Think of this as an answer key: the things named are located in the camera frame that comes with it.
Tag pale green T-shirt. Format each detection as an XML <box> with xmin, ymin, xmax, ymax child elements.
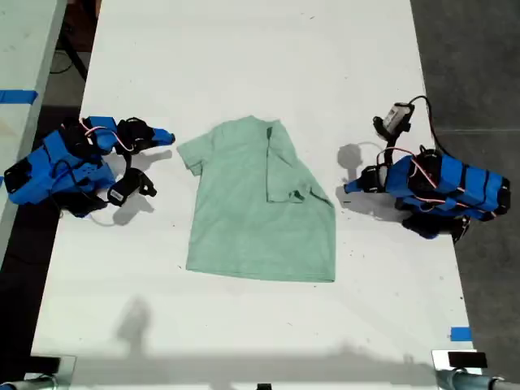
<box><xmin>175</xmin><ymin>115</ymin><xmax>337</xmax><ymax>284</ymax></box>

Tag dark table leg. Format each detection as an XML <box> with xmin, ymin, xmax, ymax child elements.
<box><xmin>59</xmin><ymin>22</ymin><xmax>89</xmax><ymax>81</ymax></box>

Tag long blue tape strip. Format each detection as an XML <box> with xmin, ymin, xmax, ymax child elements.
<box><xmin>0</xmin><ymin>89</ymin><xmax>39</xmax><ymax>105</ymax></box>

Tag white side table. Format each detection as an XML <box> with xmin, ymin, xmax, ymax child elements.
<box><xmin>0</xmin><ymin>0</ymin><xmax>69</xmax><ymax>261</ymax></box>

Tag short blue tape strip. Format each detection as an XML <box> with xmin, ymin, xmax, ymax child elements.
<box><xmin>449</xmin><ymin>325</ymin><xmax>474</xmax><ymax>343</ymax></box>

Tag black box on silver plate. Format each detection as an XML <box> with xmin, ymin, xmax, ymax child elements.
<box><xmin>431</xmin><ymin>349</ymin><xmax>489</xmax><ymax>371</ymax></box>

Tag grey metal pipe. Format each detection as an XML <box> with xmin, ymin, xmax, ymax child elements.
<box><xmin>0</xmin><ymin>375</ymin><xmax>59</xmax><ymax>390</ymax></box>
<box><xmin>435</xmin><ymin>368</ymin><xmax>520</xmax><ymax>390</ymax></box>

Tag black box on clear plate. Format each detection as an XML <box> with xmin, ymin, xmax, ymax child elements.
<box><xmin>29</xmin><ymin>354</ymin><xmax>78</xmax><ymax>375</ymax></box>

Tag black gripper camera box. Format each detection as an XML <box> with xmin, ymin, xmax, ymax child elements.
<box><xmin>372</xmin><ymin>102</ymin><xmax>417</xmax><ymax>140</ymax></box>
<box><xmin>106</xmin><ymin>168</ymin><xmax>158</xmax><ymax>209</ymax></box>

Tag black camera cable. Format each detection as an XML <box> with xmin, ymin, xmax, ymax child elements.
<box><xmin>409</xmin><ymin>95</ymin><xmax>449</xmax><ymax>154</ymax></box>

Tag white camera cable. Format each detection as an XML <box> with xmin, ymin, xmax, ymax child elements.
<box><xmin>86</xmin><ymin>210</ymin><xmax>115</xmax><ymax>228</ymax></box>

